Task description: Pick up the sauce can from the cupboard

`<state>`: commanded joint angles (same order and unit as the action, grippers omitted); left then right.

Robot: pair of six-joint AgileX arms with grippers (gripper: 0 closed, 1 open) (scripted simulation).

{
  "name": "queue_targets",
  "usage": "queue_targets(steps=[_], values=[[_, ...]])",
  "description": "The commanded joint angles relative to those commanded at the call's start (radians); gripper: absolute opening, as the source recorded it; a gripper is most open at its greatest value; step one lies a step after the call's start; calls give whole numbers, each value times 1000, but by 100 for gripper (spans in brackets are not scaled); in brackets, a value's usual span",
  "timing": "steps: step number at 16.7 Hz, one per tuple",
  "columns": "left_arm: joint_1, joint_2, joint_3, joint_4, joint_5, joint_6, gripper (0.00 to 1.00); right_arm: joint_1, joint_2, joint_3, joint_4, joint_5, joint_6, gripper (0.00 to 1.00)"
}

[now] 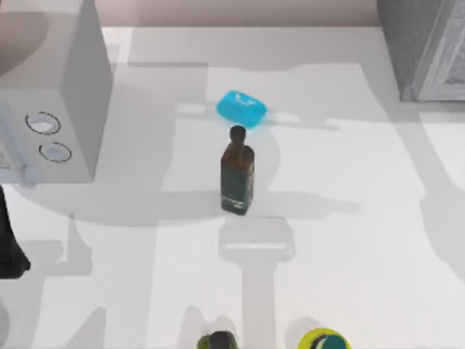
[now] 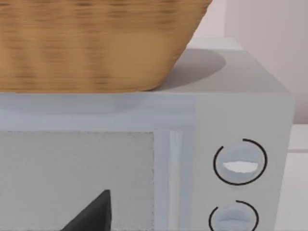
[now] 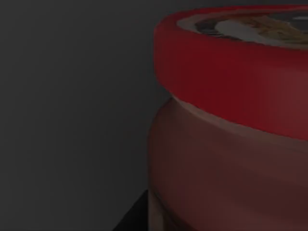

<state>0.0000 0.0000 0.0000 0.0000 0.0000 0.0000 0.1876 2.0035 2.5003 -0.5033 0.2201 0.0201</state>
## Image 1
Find dark brown square bottle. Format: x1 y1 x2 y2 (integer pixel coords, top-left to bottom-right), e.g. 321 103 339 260
219 124 256 217

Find blue soap bar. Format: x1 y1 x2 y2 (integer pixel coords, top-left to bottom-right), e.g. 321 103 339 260
215 89 270 131

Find olive green bottle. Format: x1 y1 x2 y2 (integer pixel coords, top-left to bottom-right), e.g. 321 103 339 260
196 329 240 349

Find round microwave knob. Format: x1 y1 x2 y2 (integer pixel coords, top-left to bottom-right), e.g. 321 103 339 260
39 142 73 164
25 111 62 136

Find yellow and teal bottle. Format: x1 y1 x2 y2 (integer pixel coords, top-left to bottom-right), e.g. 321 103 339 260
296 327 353 349

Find pale microwave oven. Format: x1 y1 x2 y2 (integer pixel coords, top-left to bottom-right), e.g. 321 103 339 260
0 0 114 187

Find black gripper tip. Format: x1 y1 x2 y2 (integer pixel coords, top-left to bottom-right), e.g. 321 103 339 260
0 184 32 280

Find grey cabinet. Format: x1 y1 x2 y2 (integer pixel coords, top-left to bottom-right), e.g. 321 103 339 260
376 0 465 103

